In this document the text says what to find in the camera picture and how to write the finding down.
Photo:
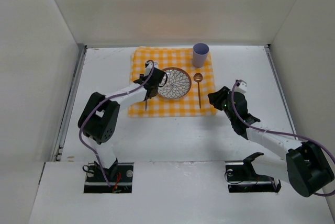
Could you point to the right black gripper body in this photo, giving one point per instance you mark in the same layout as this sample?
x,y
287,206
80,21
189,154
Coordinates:
x,y
218,99

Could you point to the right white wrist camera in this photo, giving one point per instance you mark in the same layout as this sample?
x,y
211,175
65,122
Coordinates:
x,y
241,86

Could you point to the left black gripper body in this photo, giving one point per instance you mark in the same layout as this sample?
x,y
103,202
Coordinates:
x,y
151,93

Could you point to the lavender cup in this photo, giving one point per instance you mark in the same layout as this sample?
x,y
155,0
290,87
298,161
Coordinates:
x,y
200,53

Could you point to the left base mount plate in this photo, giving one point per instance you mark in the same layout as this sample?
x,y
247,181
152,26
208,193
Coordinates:
x,y
120,183

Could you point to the yellow white checkered cloth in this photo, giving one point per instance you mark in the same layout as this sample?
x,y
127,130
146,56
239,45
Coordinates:
x,y
187,106

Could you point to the copper spoon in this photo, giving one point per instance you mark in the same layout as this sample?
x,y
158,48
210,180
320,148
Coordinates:
x,y
198,78

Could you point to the base mount plate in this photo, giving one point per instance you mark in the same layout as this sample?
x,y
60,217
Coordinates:
x,y
241,178
120,183

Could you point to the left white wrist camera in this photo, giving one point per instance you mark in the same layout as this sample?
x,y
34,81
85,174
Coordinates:
x,y
149,65

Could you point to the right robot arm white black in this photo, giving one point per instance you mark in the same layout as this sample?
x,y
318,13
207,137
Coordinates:
x,y
301,162

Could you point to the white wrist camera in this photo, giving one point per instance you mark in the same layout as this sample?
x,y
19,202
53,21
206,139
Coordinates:
x,y
149,65
241,86

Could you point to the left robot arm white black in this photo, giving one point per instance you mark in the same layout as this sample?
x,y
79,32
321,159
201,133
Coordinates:
x,y
98,119

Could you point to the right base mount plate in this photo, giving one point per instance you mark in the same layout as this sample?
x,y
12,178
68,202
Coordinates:
x,y
241,178

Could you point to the floral patterned plate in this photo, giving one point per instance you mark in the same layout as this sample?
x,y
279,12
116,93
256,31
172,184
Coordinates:
x,y
175,84

